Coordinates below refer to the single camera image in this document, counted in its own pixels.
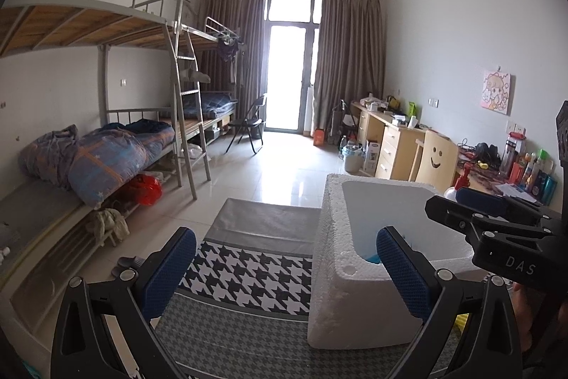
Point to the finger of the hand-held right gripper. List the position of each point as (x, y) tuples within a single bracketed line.
[(483, 201), (461, 214)]

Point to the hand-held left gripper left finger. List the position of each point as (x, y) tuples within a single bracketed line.
[(168, 268)]

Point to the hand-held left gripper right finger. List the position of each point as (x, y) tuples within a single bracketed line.
[(404, 268)]

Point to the white foam box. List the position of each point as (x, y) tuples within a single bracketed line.
[(337, 237)]

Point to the person's right hand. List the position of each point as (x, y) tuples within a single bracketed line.
[(526, 305)]

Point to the wooden desk with patterned cover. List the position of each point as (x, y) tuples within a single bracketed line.
[(488, 177)]

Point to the white bottle with red cap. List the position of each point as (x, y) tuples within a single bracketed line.
[(462, 179)]

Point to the blue cloth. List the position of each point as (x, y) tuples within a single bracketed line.
[(373, 258)]

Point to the white papers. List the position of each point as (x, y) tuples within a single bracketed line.
[(514, 191)]

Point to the grey slipper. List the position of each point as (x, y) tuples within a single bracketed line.
[(132, 261), (120, 271)]

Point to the red packet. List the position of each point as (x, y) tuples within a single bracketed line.
[(517, 172)]

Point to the black bag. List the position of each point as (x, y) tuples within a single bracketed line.
[(488, 153)]

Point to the wooden chair with smiley face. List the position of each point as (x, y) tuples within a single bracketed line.
[(437, 159)]

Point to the green capped bottle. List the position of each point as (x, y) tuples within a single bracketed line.
[(539, 172)]

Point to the red and white box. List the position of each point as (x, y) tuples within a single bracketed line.
[(518, 144)]

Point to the teal bottle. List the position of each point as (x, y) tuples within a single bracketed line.
[(550, 189)]

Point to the beige crumpled cloth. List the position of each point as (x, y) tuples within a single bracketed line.
[(111, 223)]

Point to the houndstooth tablecloth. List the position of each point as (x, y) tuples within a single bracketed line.
[(248, 272)]

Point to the red plastic bag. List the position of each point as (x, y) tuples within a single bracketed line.
[(144, 190)]

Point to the light wooden desk with drawers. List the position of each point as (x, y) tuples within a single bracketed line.
[(395, 148)]

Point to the white cardboard box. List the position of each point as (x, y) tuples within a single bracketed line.
[(372, 159)]

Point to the green packet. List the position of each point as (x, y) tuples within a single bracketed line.
[(412, 109)]

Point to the white bucket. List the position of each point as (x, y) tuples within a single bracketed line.
[(354, 159)]

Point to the blue plaid quilt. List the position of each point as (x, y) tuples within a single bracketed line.
[(111, 161)]

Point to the grey mattress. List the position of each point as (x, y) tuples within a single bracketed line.
[(35, 206)]

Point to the orange bag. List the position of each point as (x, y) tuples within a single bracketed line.
[(319, 137)]

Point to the purple orange crumpled quilt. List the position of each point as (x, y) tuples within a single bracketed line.
[(49, 152)]

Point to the black folding chair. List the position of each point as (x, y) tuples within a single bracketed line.
[(248, 121)]

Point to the dark blue bedding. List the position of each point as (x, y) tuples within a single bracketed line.
[(213, 101)]

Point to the brown curtain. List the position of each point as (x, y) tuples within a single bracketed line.
[(235, 50), (350, 59)]

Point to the grey cloth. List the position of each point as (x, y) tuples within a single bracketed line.
[(195, 75)]

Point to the grey metal bunk bed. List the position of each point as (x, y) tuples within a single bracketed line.
[(217, 33), (177, 50)]

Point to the dark hanging clothes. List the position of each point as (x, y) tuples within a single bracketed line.
[(228, 49)]

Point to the glass balcony door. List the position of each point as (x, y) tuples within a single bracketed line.
[(288, 63)]

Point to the white wall switch panel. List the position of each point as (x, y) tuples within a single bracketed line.
[(516, 128)]

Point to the pink cartoon wall picture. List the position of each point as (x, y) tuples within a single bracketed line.
[(496, 91)]

